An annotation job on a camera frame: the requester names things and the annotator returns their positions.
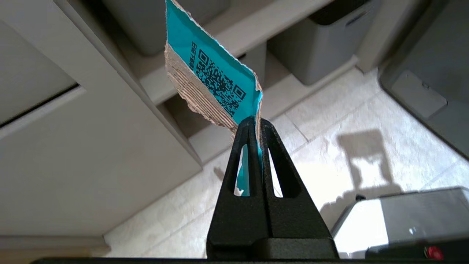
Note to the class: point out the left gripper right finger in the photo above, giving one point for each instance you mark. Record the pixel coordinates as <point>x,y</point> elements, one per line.
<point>293,220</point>

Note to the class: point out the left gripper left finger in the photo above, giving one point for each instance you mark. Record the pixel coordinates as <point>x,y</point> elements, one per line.
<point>240,220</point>

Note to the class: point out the torn teal cardboard piece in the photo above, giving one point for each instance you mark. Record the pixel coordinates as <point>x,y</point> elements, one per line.
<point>216,79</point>

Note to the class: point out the grey trash bin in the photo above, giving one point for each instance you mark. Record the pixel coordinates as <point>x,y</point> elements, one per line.
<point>322,40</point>
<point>161,22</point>

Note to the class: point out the dark grey trash can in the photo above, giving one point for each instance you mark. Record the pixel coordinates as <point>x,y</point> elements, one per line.
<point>428,69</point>

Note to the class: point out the white shelf cabinet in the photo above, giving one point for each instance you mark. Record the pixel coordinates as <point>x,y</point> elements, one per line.
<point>227,73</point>

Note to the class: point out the white cabinet door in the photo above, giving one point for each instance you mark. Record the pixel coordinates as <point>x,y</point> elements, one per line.
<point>91,146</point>

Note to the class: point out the white cabinet drawer front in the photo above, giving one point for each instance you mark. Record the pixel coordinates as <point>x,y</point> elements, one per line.
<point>29,73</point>

